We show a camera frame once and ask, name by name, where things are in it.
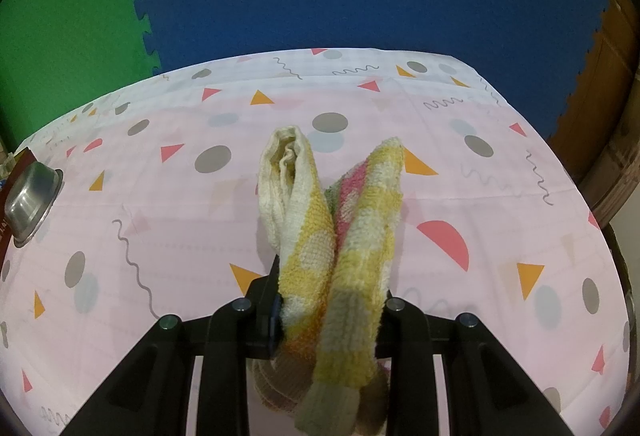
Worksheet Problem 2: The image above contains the pink patterned tablecloth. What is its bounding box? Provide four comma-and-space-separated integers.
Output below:
0, 47, 633, 436

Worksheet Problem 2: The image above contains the brown cardboard box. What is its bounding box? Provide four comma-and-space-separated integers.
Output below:
547, 0, 640, 227

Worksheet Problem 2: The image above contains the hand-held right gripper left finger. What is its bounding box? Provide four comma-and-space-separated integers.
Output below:
60, 256, 284, 436

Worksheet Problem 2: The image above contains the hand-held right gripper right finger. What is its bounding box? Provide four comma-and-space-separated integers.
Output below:
375, 287, 576, 436

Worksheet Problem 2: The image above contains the green foam mat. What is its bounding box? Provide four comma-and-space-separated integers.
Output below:
0, 0, 163, 147

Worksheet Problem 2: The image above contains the dark red cardboard box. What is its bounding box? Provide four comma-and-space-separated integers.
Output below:
0, 147, 37, 269

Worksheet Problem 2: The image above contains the stainless steel bowl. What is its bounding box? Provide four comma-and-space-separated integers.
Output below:
4, 162, 65, 248

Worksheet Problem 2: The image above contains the yellow checked towel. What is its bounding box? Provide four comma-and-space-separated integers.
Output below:
252, 125, 406, 434

